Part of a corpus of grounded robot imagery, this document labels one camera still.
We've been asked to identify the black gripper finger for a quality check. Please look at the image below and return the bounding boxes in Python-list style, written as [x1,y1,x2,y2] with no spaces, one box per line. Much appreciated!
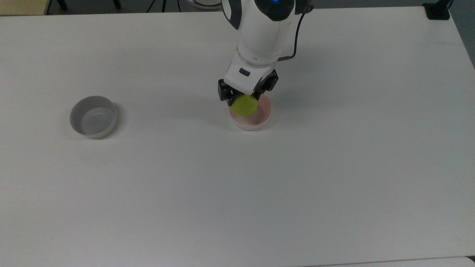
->
[254,69,279,100]
[217,79,238,106]

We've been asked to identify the green pear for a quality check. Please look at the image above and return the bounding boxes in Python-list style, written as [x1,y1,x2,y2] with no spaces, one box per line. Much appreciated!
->
[231,94,258,117]

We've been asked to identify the pink bowl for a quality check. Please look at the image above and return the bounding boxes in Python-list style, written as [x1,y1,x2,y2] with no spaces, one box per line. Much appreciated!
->
[229,95,272,131]

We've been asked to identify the grey bowl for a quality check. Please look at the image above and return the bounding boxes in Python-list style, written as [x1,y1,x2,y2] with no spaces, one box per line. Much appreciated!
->
[70,96,117,139]

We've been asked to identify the white round base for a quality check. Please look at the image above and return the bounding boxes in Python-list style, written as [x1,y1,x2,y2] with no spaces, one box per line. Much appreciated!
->
[189,0,223,10]

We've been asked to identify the black tripod legs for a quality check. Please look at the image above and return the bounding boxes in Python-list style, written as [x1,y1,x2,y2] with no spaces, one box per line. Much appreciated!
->
[146,0,182,13]

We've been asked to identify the wooden desk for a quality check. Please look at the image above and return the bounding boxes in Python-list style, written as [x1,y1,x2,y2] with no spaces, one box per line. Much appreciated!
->
[0,0,51,16]

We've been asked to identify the dark gripper cable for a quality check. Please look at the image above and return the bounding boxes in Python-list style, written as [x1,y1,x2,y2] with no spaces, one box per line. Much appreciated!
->
[278,4,314,61]

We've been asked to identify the black clamp mount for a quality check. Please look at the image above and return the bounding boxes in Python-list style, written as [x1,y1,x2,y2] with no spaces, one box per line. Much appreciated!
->
[422,0,454,20]

